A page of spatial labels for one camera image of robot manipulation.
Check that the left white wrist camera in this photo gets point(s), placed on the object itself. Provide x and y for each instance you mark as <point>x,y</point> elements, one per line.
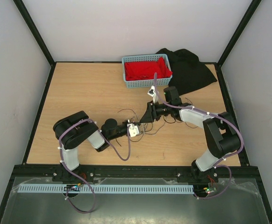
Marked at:
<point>133,130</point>

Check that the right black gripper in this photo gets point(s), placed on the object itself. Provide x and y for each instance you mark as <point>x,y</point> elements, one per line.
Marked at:
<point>151,114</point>

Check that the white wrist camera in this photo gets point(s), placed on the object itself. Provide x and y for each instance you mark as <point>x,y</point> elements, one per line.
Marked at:
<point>153,93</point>
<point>133,130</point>

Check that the black cloth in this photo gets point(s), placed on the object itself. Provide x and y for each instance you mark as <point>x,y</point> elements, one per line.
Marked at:
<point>188,73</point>

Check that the light blue slotted cable duct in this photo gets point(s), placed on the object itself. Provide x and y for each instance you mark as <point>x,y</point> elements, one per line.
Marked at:
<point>106,189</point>

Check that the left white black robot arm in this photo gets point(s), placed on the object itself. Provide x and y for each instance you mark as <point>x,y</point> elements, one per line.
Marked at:
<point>73,130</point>

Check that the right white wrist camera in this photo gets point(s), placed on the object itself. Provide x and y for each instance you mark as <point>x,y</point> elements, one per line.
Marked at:
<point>153,93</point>

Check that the light blue plastic basket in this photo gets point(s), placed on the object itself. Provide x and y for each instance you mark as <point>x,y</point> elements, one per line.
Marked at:
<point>145,83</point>

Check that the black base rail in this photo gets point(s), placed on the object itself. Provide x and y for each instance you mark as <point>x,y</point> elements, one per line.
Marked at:
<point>91,173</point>

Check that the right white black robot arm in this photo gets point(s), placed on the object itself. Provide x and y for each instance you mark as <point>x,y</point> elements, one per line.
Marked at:
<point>222,136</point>

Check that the red cloth in basket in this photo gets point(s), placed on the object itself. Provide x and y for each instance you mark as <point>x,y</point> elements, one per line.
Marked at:
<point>145,70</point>

